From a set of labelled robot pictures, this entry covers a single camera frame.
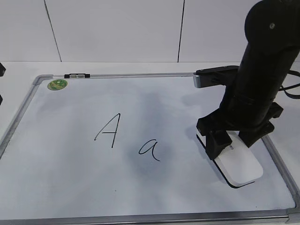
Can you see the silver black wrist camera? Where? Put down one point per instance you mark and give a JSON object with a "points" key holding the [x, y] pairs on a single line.
{"points": [[215, 76]]}

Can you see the black and clear frame clip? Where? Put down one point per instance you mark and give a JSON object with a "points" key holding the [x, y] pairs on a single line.
{"points": [[76, 75]]}

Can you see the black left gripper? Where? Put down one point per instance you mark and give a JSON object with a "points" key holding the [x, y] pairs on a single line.
{"points": [[2, 72]]}

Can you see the white whiteboard eraser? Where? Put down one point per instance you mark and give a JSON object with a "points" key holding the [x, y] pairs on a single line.
{"points": [[237, 164]]}

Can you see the white board with aluminium frame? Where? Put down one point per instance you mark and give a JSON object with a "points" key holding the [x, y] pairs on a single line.
{"points": [[122, 150]]}

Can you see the green round magnet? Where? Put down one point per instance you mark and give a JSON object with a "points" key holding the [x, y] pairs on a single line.
{"points": [[58, 84]]}

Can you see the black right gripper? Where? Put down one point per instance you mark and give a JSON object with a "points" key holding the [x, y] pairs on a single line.
{"points": [[250, 117]]}

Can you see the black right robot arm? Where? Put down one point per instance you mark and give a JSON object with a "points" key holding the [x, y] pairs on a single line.
{"points": [[272, 30]]}

